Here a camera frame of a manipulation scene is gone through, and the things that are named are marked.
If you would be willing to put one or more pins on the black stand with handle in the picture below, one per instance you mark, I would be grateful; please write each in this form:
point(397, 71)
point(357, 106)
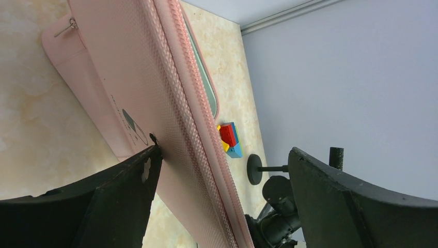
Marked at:
point(255, 169)

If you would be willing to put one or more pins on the pink medicine kit case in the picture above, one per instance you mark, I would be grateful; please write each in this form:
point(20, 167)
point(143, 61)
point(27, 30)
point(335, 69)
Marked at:
point(132, 66)

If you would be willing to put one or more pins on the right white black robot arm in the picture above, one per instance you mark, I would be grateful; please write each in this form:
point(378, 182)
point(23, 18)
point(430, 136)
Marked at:
point(279, 218)

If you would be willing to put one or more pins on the colourful toy blocks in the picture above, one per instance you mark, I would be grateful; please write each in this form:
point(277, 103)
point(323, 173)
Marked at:
point(230, 140)

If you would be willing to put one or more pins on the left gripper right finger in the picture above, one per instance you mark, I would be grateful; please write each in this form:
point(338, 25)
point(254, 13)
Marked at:
point(337, 209)

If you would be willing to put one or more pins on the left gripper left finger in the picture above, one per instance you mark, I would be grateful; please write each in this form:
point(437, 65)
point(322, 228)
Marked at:
point(108, 209)

